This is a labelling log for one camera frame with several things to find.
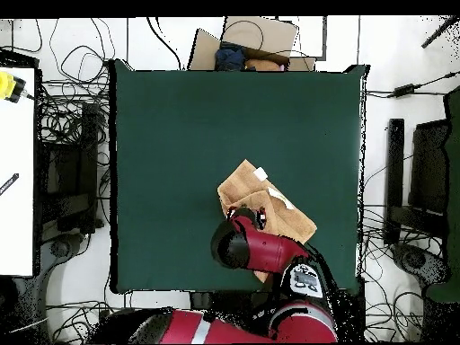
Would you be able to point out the tan terry towel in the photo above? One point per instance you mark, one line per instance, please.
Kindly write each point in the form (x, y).
(287, 215)

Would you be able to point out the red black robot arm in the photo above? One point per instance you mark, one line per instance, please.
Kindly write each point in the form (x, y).
(269, 251)

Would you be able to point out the black flat bar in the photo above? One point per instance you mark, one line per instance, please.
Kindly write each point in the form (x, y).
(395, 161)

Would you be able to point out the dark green table cloth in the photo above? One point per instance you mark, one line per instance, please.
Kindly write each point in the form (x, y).
(179, 125)

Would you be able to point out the orange garment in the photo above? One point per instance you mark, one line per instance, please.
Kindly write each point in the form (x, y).
(262, 65)

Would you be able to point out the grey stand foot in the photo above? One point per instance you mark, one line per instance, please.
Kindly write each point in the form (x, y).
(413, 258)
(61, 248)

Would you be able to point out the navy blue garment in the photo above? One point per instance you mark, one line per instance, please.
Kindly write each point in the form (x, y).
(230, 57)

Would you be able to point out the black square panel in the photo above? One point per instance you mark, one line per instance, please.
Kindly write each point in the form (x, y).
(429, 165)

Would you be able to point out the brown cardboard box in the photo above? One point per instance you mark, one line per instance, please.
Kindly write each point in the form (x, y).
(266, 34)

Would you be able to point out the black power adapter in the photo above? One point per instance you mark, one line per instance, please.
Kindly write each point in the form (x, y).
(404, 90)

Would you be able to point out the green cloth on side table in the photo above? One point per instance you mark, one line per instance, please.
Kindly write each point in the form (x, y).
(454, 161)

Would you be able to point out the white desk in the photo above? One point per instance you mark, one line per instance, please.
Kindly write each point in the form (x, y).
(16, 222)

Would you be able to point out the black marker pen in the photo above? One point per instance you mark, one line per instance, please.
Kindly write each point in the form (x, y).
(10, 182)

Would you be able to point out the black slanted rod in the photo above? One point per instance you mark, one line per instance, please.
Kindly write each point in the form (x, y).
(438, 34)

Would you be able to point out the yellow and black tool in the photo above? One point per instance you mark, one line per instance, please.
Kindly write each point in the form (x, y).
(5, 86)

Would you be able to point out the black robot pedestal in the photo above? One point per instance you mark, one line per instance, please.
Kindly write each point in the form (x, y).
(199, 300)

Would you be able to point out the black metal stand frame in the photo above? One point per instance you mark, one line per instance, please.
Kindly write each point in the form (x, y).
(90, 143)

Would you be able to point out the white board with grey frame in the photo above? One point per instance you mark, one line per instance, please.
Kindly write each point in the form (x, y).
(309, 36)

